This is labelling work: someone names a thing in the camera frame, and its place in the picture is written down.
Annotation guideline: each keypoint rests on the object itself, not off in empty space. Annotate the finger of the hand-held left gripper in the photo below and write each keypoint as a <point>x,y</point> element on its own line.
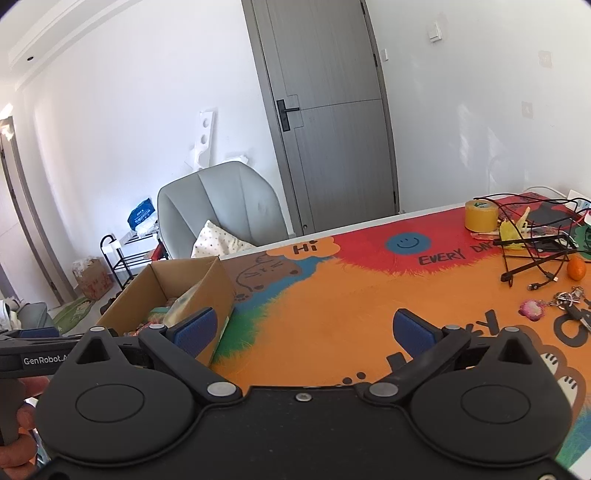
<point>39,333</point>

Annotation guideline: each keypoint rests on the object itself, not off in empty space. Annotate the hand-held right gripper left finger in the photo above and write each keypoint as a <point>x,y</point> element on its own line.
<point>198,330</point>

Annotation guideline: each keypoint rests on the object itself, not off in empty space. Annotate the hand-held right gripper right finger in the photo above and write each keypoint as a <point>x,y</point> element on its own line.
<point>411,332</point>

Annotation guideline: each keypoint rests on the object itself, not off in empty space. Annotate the green snack packet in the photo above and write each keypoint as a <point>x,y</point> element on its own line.
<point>156,314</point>

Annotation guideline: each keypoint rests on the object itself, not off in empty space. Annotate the brown cardboard box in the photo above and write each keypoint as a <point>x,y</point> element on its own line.
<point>138,295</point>

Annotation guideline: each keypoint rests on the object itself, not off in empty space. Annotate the person's left hand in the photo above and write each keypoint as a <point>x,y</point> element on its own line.
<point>23,461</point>

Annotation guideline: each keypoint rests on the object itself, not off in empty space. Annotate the dark grey chair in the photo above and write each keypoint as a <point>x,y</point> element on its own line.
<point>30,314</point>

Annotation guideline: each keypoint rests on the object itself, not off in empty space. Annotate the green floor mat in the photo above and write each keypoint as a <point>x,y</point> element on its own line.
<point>74,314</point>

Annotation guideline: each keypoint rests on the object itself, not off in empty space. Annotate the small brown carton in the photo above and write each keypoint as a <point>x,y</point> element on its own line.
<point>92,281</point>

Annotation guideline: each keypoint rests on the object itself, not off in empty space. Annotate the colourful printed table mat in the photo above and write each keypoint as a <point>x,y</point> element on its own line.
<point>332,314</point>

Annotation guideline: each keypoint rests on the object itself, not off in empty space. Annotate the white dotted pillow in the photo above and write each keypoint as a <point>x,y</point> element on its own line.
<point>217,242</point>

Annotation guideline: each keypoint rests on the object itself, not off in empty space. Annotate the black shoe rack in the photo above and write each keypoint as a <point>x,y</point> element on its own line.
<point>117,258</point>

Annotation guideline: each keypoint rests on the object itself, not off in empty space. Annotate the blue plastic bag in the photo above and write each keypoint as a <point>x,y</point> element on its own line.
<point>141,217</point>

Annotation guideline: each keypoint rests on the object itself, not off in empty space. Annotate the light grey chair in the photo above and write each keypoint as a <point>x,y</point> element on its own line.
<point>231,203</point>

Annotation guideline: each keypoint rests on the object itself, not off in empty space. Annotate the yellow tape roll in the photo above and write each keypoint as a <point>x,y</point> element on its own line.
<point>480,216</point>

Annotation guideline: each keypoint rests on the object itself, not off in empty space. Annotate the pale yellow hair clip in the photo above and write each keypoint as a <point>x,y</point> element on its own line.
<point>525,221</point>

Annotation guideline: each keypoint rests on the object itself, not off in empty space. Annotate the bunch of keys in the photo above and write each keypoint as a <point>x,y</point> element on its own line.
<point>570,300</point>

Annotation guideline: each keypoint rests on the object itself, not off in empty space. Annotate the orange fruit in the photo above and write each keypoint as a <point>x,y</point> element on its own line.
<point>577,268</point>

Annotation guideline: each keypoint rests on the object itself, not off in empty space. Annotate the white foam board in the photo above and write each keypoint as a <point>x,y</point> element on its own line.
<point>203,138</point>

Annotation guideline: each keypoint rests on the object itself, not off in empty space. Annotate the grey door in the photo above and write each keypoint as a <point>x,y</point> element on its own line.
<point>337,138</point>

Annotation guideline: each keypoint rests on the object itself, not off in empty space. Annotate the white power strip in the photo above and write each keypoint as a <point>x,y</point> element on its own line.
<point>579,198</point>

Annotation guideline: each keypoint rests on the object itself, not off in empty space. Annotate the white wall socket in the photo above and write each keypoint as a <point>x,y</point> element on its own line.
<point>545,59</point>
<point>527,108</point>

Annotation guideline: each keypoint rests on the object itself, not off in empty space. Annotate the white light switch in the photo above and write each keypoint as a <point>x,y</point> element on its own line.
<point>434,33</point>

